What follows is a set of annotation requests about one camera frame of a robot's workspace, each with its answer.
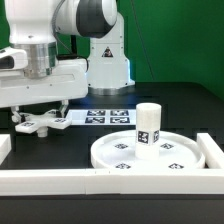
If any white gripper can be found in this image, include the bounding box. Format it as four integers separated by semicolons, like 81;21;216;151
0;59;88;123

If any white marker sheet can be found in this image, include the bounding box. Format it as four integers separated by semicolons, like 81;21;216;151
66;109;136;126

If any white cross-shaped table base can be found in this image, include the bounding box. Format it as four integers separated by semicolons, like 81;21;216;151
15;109;71;138

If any white U-shaped fence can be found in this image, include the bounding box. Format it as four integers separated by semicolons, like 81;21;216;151
0;133;224;196

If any white round table top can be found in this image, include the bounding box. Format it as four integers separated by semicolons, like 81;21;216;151
91;130;205;171

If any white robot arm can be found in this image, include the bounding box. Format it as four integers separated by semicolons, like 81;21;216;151
0;0;134;123

